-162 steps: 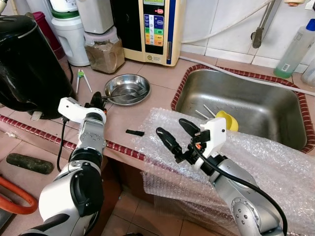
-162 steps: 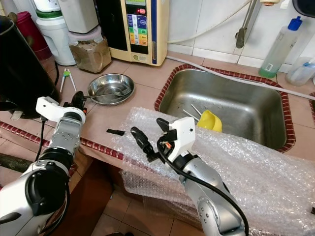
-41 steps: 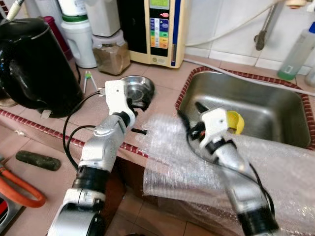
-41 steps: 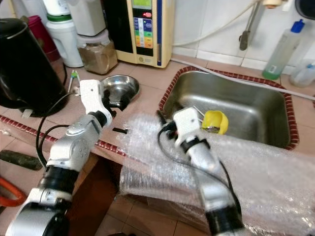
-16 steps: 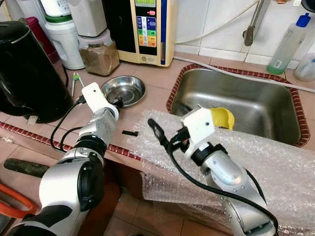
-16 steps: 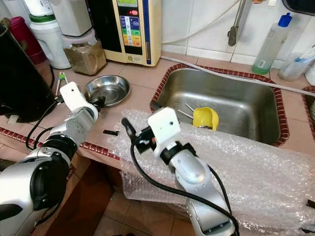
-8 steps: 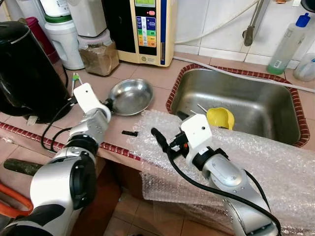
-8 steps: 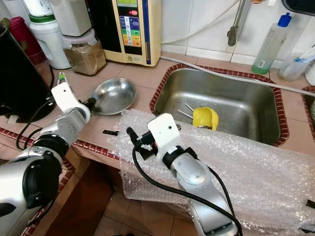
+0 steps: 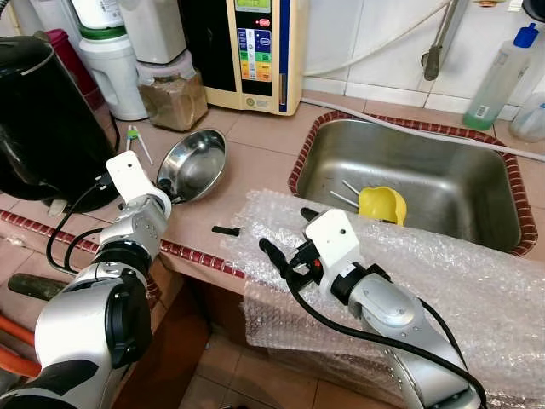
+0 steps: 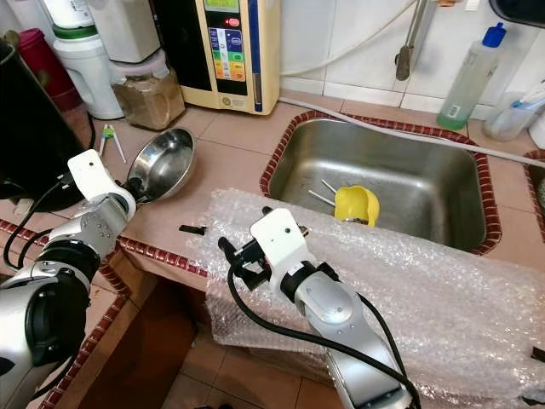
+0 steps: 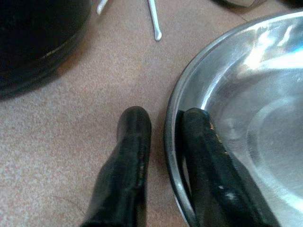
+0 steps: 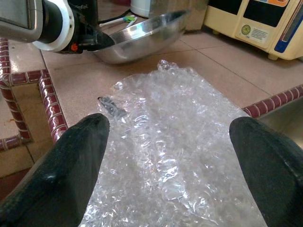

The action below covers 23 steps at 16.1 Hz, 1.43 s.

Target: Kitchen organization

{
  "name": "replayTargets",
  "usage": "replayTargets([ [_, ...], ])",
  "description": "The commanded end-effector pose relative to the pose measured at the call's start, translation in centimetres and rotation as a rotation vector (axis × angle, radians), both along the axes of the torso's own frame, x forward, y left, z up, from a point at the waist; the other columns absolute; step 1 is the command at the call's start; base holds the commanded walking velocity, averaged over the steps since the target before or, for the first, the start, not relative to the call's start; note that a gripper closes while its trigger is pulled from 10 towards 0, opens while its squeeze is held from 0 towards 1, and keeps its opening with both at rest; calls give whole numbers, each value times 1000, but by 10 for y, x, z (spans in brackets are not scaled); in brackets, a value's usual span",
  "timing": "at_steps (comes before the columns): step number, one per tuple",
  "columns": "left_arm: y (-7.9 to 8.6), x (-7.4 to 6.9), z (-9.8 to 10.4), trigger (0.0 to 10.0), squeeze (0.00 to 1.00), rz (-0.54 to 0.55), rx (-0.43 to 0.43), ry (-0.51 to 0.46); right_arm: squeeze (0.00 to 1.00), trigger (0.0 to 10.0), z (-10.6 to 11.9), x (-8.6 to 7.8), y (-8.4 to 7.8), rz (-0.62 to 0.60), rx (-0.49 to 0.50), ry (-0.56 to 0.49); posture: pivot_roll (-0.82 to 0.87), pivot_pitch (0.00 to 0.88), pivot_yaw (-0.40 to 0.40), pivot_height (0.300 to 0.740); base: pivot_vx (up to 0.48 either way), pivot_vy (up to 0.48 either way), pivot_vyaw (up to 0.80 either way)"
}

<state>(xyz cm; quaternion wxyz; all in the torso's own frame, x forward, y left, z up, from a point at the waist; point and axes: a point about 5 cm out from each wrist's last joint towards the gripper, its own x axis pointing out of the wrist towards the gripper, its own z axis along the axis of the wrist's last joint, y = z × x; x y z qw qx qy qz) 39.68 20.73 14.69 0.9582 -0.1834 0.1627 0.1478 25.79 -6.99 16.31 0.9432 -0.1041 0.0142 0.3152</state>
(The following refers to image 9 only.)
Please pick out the dark green oblong object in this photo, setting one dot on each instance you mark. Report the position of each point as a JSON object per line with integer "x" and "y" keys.
{"x": 34, "y": 287}

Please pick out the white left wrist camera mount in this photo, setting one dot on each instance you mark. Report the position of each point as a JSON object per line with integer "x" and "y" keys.
{"x": 128, "y": 175}

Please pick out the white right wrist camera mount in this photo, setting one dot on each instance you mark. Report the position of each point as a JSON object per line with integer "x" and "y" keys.
{"x": 332, "y": 239}

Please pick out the black hanging pan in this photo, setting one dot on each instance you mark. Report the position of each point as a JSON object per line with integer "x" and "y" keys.
{"x": 536, "y": 7}

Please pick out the beige water ionizer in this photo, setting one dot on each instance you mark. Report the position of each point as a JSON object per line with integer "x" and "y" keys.
{"x": 213, "y": 51}

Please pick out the white box appliance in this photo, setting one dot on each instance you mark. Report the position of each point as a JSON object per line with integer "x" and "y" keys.
{"x": 153, "y": 30}

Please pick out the thin white tube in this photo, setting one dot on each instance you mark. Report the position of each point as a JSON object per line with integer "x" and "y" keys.
{"x": 366, "y": 58}

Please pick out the white water filter canister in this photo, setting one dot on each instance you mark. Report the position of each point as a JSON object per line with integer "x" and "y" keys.
{"x": 115, "y": 72}

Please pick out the clear bubble wrap sheet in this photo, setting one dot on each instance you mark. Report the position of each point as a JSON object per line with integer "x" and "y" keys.
{"x": 477, "y": 290}

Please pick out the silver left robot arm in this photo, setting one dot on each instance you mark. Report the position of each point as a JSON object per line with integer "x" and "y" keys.
{"x": 85, "y": 324}

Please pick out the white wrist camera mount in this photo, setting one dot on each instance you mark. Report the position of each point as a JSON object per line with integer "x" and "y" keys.
{"x": 128, "y": 175}
{"x": 332, "y": 239}

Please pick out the jar of brown powder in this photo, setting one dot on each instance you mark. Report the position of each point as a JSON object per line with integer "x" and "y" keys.
{"x": 174, "y": 102}

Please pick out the large stainless steel sink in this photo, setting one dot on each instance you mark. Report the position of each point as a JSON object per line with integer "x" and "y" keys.
{"x": 443, "y": 179}

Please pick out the clear plastic jug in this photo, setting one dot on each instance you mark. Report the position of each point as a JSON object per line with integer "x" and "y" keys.
{"x": 530, "y": 119}

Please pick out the maroon bottle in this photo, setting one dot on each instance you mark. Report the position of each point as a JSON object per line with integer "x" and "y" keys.
{"x": 72, "y": 60}

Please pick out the metal spoon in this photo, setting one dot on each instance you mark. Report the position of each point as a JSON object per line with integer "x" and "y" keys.
{"x": 343, "y": 199}

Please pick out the clear bottle with blue cap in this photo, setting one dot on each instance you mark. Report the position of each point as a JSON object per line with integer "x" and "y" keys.
{"x": 498, "y": 85}

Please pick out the stainless steel bowl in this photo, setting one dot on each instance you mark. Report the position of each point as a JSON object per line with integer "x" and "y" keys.
{"x": 196, "y": 166}

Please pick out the small black plastic piece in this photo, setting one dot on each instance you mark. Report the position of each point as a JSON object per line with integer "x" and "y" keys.
{"x": 226, "y": 230}

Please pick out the grey hanging metal utensil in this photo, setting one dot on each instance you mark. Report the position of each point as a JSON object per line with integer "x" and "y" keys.
{"x": 432, "y": 61}

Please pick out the yellow plastic cup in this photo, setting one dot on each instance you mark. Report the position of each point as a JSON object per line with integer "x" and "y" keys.
{"x": 379, "y": 204}

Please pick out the thin metal utensil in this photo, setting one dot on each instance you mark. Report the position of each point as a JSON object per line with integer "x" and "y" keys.
{"x": 351, "y": 187}

